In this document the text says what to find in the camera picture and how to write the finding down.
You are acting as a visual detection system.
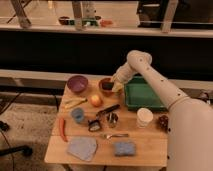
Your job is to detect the black eraser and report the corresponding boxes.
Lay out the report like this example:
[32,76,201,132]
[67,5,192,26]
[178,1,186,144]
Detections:
[102,82,114,90]

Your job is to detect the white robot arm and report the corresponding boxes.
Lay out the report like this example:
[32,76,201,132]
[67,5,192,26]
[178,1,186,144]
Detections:
[112,50,213,171]

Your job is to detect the red bowl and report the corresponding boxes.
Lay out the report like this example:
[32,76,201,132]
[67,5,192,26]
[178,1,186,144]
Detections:
[98,78,114,97]

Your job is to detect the purple bowl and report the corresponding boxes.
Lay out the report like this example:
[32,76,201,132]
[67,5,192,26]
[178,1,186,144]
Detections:
[67,75,88,93]

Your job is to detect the green plastic tray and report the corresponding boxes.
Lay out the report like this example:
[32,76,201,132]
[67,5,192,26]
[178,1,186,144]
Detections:
[124,76,166,112]

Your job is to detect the orange peach fruit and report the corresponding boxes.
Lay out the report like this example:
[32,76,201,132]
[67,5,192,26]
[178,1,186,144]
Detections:
[90,94,102,107]

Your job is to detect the white paper cup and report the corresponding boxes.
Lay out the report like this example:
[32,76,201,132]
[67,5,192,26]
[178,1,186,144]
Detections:
[137,108,153,128]

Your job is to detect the wooden table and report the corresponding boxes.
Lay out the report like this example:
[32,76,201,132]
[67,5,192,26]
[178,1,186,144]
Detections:
[45,78,167,167]

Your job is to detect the small black tape dispenser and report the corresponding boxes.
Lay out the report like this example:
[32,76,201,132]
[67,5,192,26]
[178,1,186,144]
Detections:
[88,120,101,132]

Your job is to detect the silver fork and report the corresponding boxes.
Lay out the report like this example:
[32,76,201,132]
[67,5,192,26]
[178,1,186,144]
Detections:
[100,134,129,139]

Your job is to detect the blue small cup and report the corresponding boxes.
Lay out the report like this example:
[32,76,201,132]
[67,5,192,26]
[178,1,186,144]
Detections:
[71,108,84,123]

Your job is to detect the banana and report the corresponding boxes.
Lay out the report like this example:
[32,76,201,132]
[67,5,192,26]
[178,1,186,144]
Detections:
[65,97,87,109]

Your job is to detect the dark red grapes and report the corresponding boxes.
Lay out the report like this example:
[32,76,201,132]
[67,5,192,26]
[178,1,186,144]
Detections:
[157,115,169,131]

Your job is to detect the blue sponge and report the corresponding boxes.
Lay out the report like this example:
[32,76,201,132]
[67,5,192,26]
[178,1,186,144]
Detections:
[113,142,136,156]

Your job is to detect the red chili pepper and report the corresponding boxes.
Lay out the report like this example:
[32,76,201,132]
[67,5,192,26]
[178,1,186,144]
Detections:
[59,118,68,142]

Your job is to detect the blue grey cloth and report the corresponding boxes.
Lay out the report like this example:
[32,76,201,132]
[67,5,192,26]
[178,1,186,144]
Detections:
[67,136,98,162]

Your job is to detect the black office chair base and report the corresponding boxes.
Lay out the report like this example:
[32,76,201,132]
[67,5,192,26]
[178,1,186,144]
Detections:
[0,121,33,157]

